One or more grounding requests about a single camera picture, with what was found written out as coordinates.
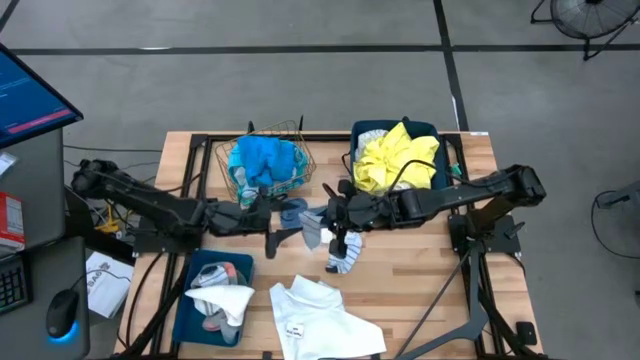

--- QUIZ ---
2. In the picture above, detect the black floor cable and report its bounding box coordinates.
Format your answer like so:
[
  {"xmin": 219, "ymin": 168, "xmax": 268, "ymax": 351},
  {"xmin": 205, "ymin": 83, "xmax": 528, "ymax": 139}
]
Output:
[
  {"xmin": 119, "ymin": 160, "xmax": 161, "ymax": 171},
  {"xmin": 62, "ymin": 144, "xmax": 164, "ymax": 153}
]

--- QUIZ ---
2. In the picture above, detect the blue terry towel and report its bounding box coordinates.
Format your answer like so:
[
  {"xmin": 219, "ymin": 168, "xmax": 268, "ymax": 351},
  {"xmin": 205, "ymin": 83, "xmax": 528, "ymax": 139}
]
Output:
[{"xmin": 236, "ymin": 135, "xmax": 297, "ymax": 189}]

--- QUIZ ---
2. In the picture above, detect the white printed paper sheet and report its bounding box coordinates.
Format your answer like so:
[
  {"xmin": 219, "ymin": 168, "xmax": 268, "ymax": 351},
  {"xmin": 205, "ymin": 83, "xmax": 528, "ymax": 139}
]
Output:
[{"xmin": 85, "ymin": 251, "xmax": 135, "ymax": 320}]

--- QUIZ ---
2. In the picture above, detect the teal cloth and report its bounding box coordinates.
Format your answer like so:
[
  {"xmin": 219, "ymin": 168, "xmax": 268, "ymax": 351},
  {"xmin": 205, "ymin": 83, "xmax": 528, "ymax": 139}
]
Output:
[{"xmin": 227, "ymin": 142, "xmax": 310, "ymax": 207}]

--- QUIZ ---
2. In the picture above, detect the red white cardboard box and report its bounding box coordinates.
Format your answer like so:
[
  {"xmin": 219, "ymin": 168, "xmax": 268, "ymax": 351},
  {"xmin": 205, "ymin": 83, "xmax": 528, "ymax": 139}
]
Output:
[{"xmin": 0, "ymin": 192, "xmax": 26, "ymax": 254}]

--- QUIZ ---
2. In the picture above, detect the copper wire basket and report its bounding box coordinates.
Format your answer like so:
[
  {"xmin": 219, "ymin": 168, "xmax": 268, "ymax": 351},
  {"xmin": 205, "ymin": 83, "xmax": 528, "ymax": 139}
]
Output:
[{"xmin": 214, "ymin": 119, "xmax": 318, "ymax": 204}]

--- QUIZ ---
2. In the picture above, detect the small white cloth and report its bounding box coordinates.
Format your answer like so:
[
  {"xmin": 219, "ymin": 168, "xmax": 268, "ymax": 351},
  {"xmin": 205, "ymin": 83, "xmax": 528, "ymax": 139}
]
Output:
[{"xmin": 184, "ymin": 283, "xmax": 256, "ymax": 327}]

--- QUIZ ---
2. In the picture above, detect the navy fabric storage bin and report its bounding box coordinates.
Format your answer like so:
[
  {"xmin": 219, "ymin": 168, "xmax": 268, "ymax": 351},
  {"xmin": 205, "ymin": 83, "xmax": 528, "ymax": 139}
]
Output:
[{"xmin": 349, "ymin": 118, "xmax": 450, "ymax": 197}]

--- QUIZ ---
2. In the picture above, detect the black floor fan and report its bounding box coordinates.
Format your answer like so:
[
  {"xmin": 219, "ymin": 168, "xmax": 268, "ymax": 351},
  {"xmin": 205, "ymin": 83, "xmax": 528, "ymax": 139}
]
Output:
[{"xmin": 529, "ymin": 0, "xmax": 640, "ymax": 62}]

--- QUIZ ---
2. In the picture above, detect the white polo shirt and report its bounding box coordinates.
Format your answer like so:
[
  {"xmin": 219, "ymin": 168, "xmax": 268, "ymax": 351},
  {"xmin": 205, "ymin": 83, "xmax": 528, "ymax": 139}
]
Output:
[{"xmin": 269, "ymin": 273, "xmax": 388, "ymax": 360}]

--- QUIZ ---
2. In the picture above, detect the yellow cloth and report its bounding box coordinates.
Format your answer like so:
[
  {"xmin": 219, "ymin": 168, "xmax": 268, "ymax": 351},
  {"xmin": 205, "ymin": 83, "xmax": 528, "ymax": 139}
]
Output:
[{"xmin": 352, "ymin": 122, "xmax": 441, "ymax": 197}]

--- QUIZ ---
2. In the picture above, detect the light grey sock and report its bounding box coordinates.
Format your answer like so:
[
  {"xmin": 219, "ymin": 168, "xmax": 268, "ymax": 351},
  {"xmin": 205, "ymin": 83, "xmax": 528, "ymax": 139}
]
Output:
[{"xmin": 298, "ymin": 209, "xmax": 327, "ymax": 251}]

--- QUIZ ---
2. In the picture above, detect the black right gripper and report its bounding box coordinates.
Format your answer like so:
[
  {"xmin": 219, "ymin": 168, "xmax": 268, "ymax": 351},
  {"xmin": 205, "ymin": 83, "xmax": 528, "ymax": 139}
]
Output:
[{"xmin": 322, "ymin": 178, "xmax": 399, "ymax": 260}]

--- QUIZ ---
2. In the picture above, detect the grey desk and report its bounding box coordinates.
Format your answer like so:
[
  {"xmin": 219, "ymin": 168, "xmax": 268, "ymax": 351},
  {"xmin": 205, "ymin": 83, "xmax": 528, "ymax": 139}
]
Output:
[{"xmin": 0, "ymin": 127, "xmax": 91, "ymax": 360}]

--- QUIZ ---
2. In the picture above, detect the small black device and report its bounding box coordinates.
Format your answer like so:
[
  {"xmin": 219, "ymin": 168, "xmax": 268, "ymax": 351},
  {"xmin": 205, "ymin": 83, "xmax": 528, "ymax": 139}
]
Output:
[{"xmin": 515, "ymin": 321, "xmax": 539, "ymax": 346}]

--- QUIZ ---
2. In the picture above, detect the black keyboard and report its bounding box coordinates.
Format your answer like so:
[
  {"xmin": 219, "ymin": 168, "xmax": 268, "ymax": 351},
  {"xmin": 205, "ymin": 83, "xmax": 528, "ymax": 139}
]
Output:
[{"xmin": 0, "ymin": 257, "xmax": 29, "ymax": 316}]

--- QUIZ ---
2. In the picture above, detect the black computer mouse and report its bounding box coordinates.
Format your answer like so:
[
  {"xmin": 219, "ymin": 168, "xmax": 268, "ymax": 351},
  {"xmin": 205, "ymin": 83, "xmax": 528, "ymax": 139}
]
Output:
[{"xmin": 45, "ymin": 288, "xmax": 80, "ymax": 341}]

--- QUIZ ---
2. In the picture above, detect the grey camera stand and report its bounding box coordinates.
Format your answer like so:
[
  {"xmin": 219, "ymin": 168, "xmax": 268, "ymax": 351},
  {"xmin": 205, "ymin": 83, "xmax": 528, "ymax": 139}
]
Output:
[{"xmin": 394, "ymin": 234, "xmax": 491, "ymax": 360}]

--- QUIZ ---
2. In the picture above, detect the grey stand base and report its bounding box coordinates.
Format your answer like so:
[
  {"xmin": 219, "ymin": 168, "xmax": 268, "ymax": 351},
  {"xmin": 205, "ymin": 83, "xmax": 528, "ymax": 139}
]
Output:
[{"xmin": 597, "ymin": 180, "xmax": 640, "ymax": 211}]

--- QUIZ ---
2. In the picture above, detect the computer monitor blue screen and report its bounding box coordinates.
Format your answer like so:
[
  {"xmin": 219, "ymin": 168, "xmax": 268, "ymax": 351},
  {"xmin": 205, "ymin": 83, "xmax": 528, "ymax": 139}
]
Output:
[{"xmin": 0, "ymin": 42, "xmax": 85, "ymax": 150}]

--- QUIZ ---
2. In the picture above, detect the white blue striped sock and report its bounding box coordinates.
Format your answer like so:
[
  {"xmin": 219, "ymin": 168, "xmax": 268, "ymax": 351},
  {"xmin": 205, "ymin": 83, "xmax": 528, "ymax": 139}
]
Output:
[{"xmin": 324, "ymin": 229, "xmax": 364, "ymax": 275}]

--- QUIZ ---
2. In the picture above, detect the yellow cable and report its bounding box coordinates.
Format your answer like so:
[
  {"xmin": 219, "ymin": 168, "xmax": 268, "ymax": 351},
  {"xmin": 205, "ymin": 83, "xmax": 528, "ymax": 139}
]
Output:
[{"xmin": 94, "ymin": 201, "xmax": 122, "ymax": 235}]

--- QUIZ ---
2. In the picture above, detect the dark blue sock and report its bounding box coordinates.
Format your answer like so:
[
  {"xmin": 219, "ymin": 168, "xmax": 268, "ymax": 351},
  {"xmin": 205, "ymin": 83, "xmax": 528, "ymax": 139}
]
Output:
[{"xmin": 279, "ymin": 197, "xmax": 310, "ymax": 231}]

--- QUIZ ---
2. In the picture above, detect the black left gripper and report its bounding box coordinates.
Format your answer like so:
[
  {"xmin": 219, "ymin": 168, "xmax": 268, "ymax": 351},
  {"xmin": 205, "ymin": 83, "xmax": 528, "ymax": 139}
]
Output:
[{"xmin": 204, "ymin": 188, "xmax": 304, "ymax": 260}]

